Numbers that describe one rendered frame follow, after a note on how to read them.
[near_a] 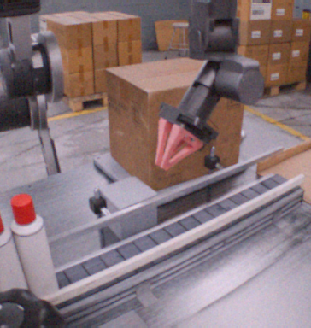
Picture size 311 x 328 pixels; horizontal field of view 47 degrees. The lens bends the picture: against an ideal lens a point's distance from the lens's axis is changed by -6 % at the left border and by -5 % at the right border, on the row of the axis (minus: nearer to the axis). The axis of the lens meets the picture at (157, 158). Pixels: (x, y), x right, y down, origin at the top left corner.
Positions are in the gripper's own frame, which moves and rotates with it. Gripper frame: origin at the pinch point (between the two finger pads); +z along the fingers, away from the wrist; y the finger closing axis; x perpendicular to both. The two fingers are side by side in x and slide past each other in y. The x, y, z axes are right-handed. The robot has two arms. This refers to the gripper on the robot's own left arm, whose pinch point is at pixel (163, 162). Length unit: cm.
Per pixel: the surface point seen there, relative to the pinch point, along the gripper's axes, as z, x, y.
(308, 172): -19, 59, -5
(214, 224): 5.6, 17.7, 3.3
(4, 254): 22.7, -19.8, 2.2
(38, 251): 20.8, -14.6, 2.0
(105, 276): 21.6, -1.3, 3.5
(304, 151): -26, 67, -14
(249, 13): -163, 198, -213
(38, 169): 59, 86, -204
